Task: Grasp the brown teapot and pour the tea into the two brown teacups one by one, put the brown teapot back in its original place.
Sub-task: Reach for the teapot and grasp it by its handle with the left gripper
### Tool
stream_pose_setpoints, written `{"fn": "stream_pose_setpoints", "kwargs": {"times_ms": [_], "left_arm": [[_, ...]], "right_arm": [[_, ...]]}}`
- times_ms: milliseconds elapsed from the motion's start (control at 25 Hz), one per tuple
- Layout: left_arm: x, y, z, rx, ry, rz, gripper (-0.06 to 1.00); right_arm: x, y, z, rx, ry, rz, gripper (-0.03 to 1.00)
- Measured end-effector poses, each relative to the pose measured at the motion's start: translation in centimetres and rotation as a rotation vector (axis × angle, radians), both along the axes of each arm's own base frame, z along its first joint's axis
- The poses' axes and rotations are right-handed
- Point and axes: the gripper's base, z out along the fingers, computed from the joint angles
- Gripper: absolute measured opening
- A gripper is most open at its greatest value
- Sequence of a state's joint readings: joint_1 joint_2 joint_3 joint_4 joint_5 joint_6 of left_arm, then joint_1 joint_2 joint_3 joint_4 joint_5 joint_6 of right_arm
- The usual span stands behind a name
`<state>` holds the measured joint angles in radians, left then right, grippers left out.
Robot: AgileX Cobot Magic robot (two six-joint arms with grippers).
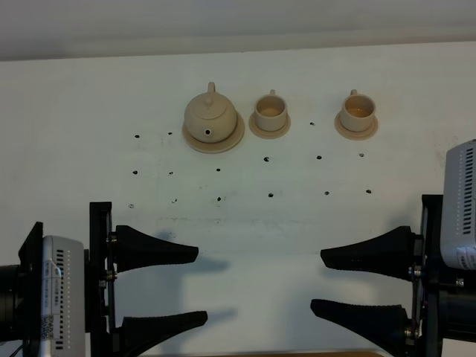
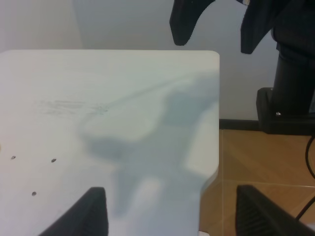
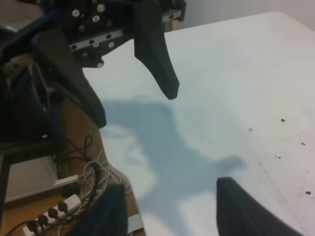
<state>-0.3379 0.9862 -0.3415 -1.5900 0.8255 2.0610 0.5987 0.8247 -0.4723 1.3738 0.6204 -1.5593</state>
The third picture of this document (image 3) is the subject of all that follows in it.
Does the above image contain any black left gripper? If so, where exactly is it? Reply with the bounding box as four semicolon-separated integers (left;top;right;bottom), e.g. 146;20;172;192
31;0;186;128

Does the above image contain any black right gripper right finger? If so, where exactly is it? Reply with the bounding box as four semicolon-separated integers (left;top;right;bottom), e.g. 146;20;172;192
216;177;300;236

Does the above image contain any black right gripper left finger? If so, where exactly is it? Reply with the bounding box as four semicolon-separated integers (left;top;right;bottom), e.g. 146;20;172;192
69;184;128;236

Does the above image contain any white power strip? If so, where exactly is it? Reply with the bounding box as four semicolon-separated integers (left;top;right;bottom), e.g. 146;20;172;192
35;194;82;234

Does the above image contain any white cable bundle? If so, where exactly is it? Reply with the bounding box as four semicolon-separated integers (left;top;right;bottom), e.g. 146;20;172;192
78;147;132;197

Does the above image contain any black cable bundle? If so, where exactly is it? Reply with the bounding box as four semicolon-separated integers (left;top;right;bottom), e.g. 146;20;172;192
4;134;104;236

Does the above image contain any black metal frame stand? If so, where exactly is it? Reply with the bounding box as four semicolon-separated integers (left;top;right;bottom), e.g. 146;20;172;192
0;27;68;208

